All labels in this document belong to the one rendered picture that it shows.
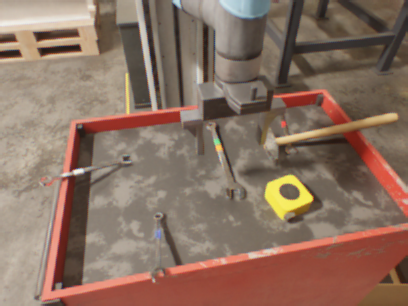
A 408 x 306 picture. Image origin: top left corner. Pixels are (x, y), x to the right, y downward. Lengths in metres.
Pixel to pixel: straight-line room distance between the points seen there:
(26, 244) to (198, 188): 1.33
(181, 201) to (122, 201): 0.13
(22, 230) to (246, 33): 1.70
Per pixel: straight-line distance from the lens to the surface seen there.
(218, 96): 0.53
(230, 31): 0.47
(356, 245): 0.68
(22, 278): 1.81
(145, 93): 1.87
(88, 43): 3.26
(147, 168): 0.76
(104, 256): 0.65
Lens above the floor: 1.46
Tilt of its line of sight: 46 degrees down
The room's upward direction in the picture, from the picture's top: straight up
